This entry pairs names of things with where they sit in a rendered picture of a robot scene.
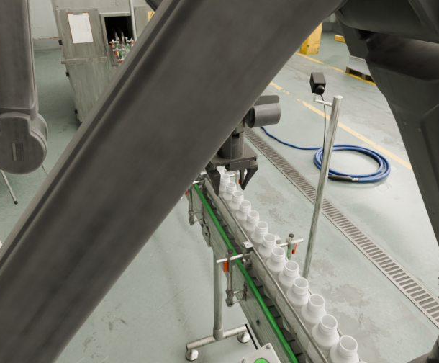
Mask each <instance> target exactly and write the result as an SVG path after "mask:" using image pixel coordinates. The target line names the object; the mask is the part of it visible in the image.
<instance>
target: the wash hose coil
mask: <svg viewBox="0 0 439 363"><path fill-rule="evenodd" d="M261 128H263V129H264V130H265V132H266V134H267V135H269V136H271V137H272V138H275V139H276V140H277V141H278V142H280V143H283V144H285V145H289V146H291V147H294V148H298V149H305V150H315V149H319V150H318V151H317V152H316V154H315V155H314V163H315V165H316V166H317V167H318V168H319V169H321V162H322V155H321V154H322V150H323V146H321V147H299V146H296V145H292V144H290V143H286V142H284V141H282V140H279V139H278V138H277V137H276V136H274V135H272V134H270V133H268V131H267V129H265V128H264V126H262V127H261ZM337 150H355V151H360V152H362V153H366V154H368V155H370V156H372V157H374V158H375V159H376V160H377V161H378V162H379V163H380V167H379V169H378V170H376V171H375V172H372V173H370V174H346V173H343V172H340V171H336V170H334V169H332V168H329V171H328V175H329V176H327V177H328V179H332V180H338V181H340V180H341V181H349V182H375V181H378V180H381V179H384V178H385V177H387V176H388V175H389V173H390V171H391V165H390V163H389V161H388V160H387V159H386V158H385V157H384V156H382V155H381V154H380V153H377V152H376V151H373V150H371V149H369V148H365V147H362V146H359V145H351V144H334V145H333V149H332V151H337ZM320 155H321V156H320ZM320 161H321V162H320ZM383 165H384V170H383V171H382V169H383ZM386 165H387V166H388V170H387V166H386ZM386 170H387V171H386ZM381 171H382V172H381ZM380 172H381V173H380ZM385 172H386V173H385ZM379 173H380V174H379ZM377 174H378V175H377Z"/></svg>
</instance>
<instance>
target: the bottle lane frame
mask: <svg viewBox="0 0 439 363"><path fill-rule="evenodd" d="M199 186H200V185H197V184H193V188H192V189H191V190H192V205H193V211H194V212H197V211H200V210H202V208H201V206H202V204H203V206H204V212H203V214H204V222H205V226H206V227H208V230H209V245H210V246H211V248H212V250H213V252H214V255H215V256H216V258H217V260H220V259H225V254H226V253H227V250H228V249H230V248H231V249H232V250H233V256H237V255H240V254H237V253H236V251H235V247H237V246H235V247H233V246H232V244H231V243H230V241H231V240H229V238H228V237H227V233H225V232H224V230H223V228H224V227H222V226H221V225H220V222H219V221H218V219H217V218H216V215H215V214H214V213H213V210H212V209H211V207H210V205H209V204H208V202H207V200H206V199H205V197H204V194H202V192H201V191H200V189H199ZM195 216H196V218H197V220H198V219H201V218H202V212H199V213H195ZM249 270H250V269H249ZM249 270H247V269H245V267H244V266H243V264H241V260H240V259H236V260H235V265H234V266H232V289H233V291H234V292H235V291H238V290H242V289H243V282H245V283H246V285H247V289H246V292H245V291H244V292H245V294H246V301H244V300H243V301H240V302H239V304H240V307H241V308H242V310H243V312H244V314H245V317H246V318H247V320H248V322H249V324H250V327H251V328H252V330H253V333H254V334H255V337H256V338H257V341H258V343H259V345H260V347H263V346H265V345H266V344H271V345H272V347H273V350H274V351H275V353H276V355H277V357H278V358H279V361H280V363H299V360H298V359H297V357H298V356H299V355H301V354H294V352H293V350H292V349H291V347H290V343H291V342H293V341H287V340H286V338H285V336H284V335H283V333H282V332H283V331H284V330H286V329H280V328H279V326H278V324H277V322H276V319H277V318H274V317H273V316H272V314H271V311H270V308H272V307H268V306H267V305H266V303H265V301H264V300H263V299H264V298H265V297H262V296H261V294H260V292H259V291H258V288H260V287H256V286H255V284H254V282H253V279H255V278H251V277H250V275H249V273H248V271H249ZM235 296H236V298H237V300H239V299H242V298H243V292H239V293H237V294H235ZM279 318H280V317H279Z"/></svg>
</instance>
